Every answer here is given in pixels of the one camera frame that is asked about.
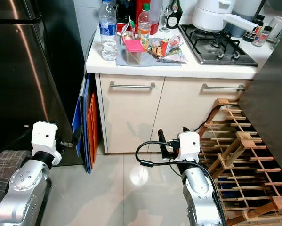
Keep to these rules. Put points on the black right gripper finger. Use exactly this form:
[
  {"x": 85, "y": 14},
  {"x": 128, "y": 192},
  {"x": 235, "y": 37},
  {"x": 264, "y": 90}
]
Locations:
[
  {"x": 162, "y": 141},
  {"x": 185, "y": 130}
]

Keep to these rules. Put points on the blue flat board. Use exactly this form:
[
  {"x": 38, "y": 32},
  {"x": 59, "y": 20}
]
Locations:
[{"x": 78, "y": 141}]

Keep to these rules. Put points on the pale flat snack packet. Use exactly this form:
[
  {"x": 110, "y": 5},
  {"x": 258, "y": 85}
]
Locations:
[{"x": 177, "y": 57}]

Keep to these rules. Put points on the red snack packet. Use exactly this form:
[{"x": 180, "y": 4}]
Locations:
[{"x": 171, "y": 44}]

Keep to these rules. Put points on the red canister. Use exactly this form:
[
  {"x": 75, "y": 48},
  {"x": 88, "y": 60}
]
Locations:
[{"x": 155, "y": 19}]

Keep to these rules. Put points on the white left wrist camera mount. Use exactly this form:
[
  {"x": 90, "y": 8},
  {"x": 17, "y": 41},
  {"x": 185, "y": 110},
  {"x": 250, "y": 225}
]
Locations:
[{"x": 44, "y": 136}]

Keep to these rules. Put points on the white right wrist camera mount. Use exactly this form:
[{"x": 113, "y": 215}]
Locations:
[{"x": 189, "y": 146}]

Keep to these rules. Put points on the clear water bottle blue label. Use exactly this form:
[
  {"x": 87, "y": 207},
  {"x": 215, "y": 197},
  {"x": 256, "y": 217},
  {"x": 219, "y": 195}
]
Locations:
[{"x": 108, "y": 33}]

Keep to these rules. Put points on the orange juice bottle green cap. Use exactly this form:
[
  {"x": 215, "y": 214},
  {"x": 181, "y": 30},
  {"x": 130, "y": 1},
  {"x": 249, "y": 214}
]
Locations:
[{"x": 144, "y": 28}]

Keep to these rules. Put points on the dark steel tall fridge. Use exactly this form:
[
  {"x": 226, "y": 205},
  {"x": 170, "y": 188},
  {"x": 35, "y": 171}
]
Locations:
[{"x": 28, "y": 70}]

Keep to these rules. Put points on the wooden slatted rack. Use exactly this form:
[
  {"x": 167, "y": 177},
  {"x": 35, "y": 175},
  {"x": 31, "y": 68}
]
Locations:
[{"x": 244, "y": 165}]

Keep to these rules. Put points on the black gas stove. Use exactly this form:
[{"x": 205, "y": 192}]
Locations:
[{"x": 218, "y": 47}]

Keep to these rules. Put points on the small dark seasoning bottle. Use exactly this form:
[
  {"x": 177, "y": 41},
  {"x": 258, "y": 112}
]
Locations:
[{"x": 253, "y": 30}]

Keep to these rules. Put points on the dark bottle round label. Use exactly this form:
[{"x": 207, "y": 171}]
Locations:
[{"x": 174, "y": 19}]

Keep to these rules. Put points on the clear wine glass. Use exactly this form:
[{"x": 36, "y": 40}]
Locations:
[{"x": 165, "y": 16}]

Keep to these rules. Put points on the beige kitchen cabinet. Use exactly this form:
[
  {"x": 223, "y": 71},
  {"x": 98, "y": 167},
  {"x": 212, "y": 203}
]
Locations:
[{"x": 159, "y": 117}]

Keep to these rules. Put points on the small clear seasoning jar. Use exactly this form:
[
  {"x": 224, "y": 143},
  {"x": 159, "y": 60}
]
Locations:
[{"x": 261, "y": 36}]

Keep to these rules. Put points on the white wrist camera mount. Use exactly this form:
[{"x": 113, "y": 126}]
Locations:
[
  {"x": 189, "y": 146},
  {"x": 44, "y": 136}
]

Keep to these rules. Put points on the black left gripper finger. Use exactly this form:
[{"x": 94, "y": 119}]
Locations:
[{"x": 77, "y": 134}]

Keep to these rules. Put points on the white kitchen appliance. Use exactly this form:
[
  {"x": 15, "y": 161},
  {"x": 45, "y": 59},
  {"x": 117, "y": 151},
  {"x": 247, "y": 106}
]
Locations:
[{"x": 209, "y": 14}]

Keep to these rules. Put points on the dark grey mini fridge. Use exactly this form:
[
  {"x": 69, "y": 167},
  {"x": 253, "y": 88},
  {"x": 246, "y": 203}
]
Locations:
[{"x": 268, "y": 94}]

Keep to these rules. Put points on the grey-blue cloth mat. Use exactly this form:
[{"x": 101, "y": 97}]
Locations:
[{"x": 122, "y": 61}]

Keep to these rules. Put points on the orange flat board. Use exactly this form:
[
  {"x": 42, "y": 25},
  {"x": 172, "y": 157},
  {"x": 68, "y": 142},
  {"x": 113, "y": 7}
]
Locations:
[{"x": 93, "y": 127}]

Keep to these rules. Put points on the pink lid plastic container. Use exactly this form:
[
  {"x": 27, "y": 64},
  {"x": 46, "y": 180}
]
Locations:
[{"x": 133, "y": 51}]

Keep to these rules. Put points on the small drink carton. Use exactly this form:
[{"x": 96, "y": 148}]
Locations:
[{"x": 127, "y": 34}]

